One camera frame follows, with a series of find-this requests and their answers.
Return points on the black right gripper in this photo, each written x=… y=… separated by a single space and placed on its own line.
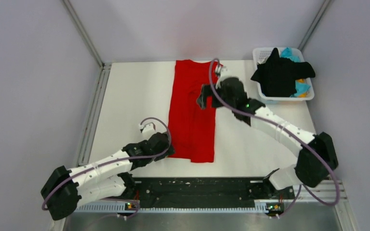
x=203 y=100

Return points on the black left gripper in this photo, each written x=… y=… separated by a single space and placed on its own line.
x=170 y=152

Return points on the red t-shirt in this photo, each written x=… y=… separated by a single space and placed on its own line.
x=192 y=129

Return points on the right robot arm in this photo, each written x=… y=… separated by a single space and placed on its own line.
x=315 y=152

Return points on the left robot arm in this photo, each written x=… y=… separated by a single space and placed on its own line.
x=67 y=189

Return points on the white plastic basket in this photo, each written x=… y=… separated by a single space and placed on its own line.
x=260 y=56

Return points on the black t-shirt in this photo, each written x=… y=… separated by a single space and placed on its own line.
x=277 y=75

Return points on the blue t-shirt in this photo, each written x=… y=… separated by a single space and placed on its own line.
x=287 y=53

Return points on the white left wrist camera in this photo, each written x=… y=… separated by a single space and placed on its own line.
x=148 y=128

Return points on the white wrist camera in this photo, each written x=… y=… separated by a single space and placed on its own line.
x=148 y=128
x=222 y=73

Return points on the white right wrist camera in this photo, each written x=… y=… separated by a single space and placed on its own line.
x=222 y=73

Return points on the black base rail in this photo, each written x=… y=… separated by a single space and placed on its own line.
x=201 y=193

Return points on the aluminium frame left rail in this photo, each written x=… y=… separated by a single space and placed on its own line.
x=84 y=147

